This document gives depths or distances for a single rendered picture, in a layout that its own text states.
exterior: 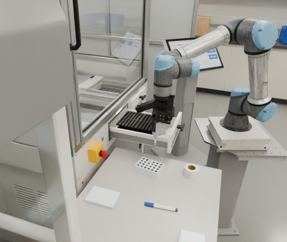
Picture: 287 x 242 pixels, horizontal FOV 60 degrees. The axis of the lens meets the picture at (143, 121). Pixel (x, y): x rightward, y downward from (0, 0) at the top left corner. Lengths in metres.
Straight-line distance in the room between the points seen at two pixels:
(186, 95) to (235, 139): 0.96
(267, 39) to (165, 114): 0.55
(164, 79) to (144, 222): 0.55
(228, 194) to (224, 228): 0.33
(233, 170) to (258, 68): 0.70
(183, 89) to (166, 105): 1.27
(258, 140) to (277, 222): 0.94
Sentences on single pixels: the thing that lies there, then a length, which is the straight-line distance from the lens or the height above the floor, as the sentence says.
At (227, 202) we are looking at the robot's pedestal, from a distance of 1.89.
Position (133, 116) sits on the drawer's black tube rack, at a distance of 1.44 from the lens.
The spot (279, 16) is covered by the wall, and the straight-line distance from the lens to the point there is 4.88.
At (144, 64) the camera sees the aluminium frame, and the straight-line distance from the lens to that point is 1.79.
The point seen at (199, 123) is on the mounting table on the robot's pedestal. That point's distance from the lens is 1.73.
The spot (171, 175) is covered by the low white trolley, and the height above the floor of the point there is 0.76.
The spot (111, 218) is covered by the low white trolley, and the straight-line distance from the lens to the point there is 1.05.
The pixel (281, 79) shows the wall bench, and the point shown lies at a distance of 4.39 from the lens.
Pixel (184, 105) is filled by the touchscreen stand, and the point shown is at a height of 0.61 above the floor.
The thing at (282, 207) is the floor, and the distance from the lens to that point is 2.46.
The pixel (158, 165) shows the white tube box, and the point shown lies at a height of 0.80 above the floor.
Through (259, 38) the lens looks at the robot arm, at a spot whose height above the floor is 1.39.
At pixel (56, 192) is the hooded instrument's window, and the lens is 0.54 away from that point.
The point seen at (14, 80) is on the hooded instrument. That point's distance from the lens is 0.37.
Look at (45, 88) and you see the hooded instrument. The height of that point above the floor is 1.41.
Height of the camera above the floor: 1.55
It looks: 28 degrees down
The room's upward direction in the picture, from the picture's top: 2 degrees clockwise
